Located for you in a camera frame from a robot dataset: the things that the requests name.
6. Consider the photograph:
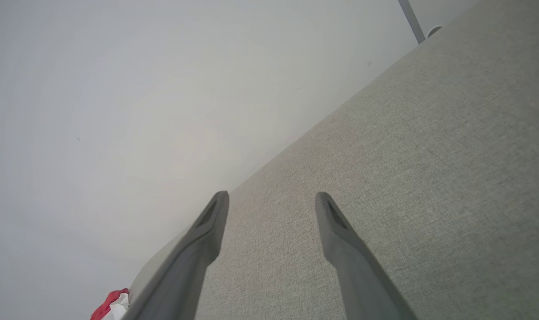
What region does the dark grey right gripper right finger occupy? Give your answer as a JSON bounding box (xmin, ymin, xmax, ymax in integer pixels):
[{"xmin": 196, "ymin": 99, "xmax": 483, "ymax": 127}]
[{"xmin": 315, "ymin": 192, "xmax": 418, "ymax": 320}]

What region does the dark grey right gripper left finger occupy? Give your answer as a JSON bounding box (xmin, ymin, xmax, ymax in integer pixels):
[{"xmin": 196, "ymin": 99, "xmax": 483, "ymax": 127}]
[{"xmin": 123, "ymin": 191, "xmax": 229, "ymax": 320}]

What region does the red and white shirt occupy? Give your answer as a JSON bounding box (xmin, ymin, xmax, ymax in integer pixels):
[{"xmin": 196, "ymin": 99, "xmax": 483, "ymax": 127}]
[{"xmin": 90, "ymin": 288, "xmax": 130, "ymax": 320}]

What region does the grey fabric panel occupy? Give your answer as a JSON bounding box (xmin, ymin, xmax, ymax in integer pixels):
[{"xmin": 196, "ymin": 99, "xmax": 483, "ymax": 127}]
[{"xmin": 127, "ymin": 0, "xmax": 539, "ymax": 320}]

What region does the grey metal pole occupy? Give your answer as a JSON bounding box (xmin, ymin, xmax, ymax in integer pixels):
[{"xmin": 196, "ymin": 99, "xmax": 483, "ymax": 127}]
[{"xmin": 398, "ymin": 0, "xmax": 426, "ymax": 44}]

